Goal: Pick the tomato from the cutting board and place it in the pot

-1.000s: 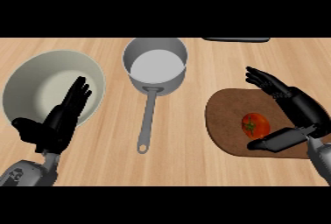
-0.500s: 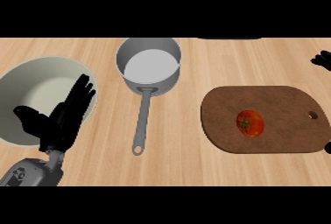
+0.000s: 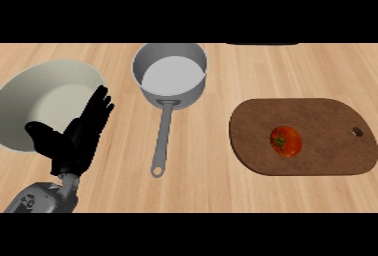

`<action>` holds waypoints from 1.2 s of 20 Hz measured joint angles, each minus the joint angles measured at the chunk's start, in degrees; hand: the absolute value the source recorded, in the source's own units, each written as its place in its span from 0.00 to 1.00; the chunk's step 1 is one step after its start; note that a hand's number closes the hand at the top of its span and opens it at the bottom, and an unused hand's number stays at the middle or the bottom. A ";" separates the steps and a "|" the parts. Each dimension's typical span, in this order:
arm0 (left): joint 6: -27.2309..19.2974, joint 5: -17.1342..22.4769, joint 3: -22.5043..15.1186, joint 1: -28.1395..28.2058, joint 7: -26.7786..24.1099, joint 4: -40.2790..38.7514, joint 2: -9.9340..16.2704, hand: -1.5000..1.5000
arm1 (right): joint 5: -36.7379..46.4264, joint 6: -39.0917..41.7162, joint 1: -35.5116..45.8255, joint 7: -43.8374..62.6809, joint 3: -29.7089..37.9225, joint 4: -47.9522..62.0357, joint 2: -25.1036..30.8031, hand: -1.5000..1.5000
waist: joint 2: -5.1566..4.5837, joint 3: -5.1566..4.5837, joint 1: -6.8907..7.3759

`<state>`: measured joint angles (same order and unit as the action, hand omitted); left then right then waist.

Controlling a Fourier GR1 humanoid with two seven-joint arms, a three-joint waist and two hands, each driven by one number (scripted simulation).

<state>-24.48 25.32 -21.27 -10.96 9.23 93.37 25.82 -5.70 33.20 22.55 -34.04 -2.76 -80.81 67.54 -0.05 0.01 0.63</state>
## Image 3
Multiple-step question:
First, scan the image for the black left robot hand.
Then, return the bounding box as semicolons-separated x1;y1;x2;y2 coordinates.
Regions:
24;84;117;177

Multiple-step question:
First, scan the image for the red tomato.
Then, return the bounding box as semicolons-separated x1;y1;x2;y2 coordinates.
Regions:
269;125;304;159

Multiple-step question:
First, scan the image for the brown wooden cutting board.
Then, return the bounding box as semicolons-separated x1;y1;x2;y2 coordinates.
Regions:
227;97;378;177

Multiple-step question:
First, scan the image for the white bowl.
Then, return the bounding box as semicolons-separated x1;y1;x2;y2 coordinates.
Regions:
0;59;108;154

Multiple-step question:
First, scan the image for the grey pot with long handle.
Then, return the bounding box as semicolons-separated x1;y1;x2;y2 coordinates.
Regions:
130;43;210;179

